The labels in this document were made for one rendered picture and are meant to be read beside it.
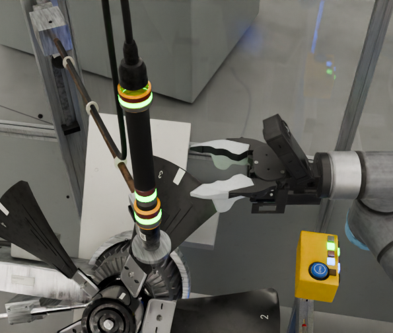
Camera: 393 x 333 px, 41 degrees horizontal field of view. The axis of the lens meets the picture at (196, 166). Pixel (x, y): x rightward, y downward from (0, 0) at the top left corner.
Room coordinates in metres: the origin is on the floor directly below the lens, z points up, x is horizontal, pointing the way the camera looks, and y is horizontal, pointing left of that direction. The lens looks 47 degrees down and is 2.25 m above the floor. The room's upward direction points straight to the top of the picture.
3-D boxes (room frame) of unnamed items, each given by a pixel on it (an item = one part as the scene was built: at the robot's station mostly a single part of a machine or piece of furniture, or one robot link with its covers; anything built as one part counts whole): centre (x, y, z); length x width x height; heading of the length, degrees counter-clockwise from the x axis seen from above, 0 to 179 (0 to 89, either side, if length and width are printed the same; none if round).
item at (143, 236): (0.54, 0.08, 1.66); 0.04 x 0.04 x 0.46
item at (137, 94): (0.54, 0.08, 1.80); 0.04 x 0.04 x 0.03
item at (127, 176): (0.82, 0.21, 1.54); 0.54 x 0.01 x 0.01; 26
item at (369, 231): (0.53, -0.30, 1.54); 0.11 x 0.08 x 0.11; 20
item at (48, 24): (1.11, 0.35, 1.54); 0.10 x 0.07 x 0.08; 26
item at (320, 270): (0.73, -0.32, 1.08); 0.04 x 0.04 x 0.02
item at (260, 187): (0.51, -0.08, 1.66); 0.09 x 0.05 x 0.02; 112
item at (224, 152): (0.59, -0.04, 1.64); 0.09 x 0.03 x 0.06; 69
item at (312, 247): (0.77, -0.32, 1.02); 0.16 x 0.10 x 0.11; 171
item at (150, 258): (0.55, 0.08, 1.50); 0.09 x 0.07 x 0.10; 26
